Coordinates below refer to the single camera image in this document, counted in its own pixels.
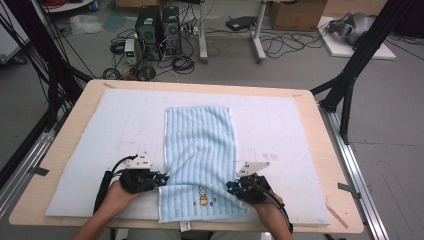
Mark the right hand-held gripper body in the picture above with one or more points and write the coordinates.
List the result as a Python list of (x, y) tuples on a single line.
[(253, 191)]

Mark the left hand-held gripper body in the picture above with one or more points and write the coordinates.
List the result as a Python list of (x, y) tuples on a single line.
[(136, 181)]

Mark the blue striped towel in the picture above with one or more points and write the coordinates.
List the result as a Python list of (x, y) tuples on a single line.
[(200, 140)]

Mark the person's right hand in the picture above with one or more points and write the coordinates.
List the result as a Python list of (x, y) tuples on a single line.
[(270, 210)]

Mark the person's left hand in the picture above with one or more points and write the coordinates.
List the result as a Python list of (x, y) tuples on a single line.
[(116, 200)]

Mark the white foam mat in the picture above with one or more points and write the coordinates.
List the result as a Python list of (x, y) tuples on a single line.
[(116, 116)]

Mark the wooden table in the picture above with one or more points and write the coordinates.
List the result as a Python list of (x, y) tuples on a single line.
[(80, 116)]

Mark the thin wooden stick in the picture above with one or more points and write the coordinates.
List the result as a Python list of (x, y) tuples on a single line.
[(336, 215)]

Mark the black tape piece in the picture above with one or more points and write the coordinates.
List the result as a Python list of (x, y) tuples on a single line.
[(349, 190), (38, 171)]

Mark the white bench power supply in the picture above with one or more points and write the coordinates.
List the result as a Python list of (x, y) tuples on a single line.
[(130, 50)]

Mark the black computer tower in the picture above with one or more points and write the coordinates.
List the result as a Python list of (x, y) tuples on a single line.
[(148, 33), (171, 31)]

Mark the white desk leg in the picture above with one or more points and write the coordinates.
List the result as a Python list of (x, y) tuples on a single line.
[(258, 36), (202, 33)]

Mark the teal sheet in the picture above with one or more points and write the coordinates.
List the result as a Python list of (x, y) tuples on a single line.
[(115, 21)]

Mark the black flat box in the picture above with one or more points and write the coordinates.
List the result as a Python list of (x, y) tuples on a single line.
[(240, 22)]

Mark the clear plastic bag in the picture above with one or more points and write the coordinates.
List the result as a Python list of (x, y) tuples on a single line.
[(86, 24)]

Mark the white board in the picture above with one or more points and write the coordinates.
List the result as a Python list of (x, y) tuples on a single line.
[(343, 50)]

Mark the small cardboard box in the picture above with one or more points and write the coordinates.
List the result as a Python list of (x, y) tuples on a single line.
[(136, 2)]

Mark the white round table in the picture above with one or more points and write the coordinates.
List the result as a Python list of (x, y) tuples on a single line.
[(70, 6)]

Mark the grey headset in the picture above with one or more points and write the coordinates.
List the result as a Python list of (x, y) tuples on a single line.
[(351, 26)]

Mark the large cardboard box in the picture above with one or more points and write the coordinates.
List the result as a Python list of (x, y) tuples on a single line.
[(360, 6)]

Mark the aluminium rail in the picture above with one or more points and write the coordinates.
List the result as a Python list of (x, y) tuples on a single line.
[(30, 156), (353, 160)]

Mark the black metal frame stand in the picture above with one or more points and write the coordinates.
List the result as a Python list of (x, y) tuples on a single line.
[(56, 76), (346, 83)]

